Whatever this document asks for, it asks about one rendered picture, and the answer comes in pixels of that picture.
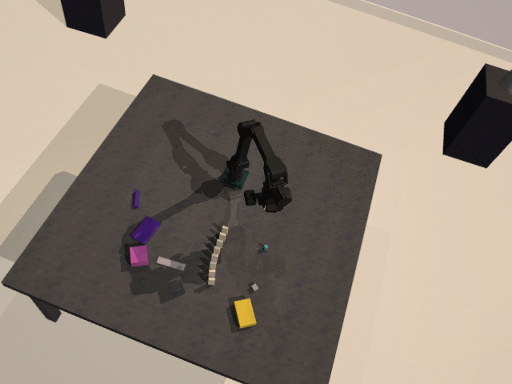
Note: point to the yellow rectangular block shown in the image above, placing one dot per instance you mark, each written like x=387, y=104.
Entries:
x=245, y=313

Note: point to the pink cube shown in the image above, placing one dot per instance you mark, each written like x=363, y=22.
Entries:
x=139, y=256

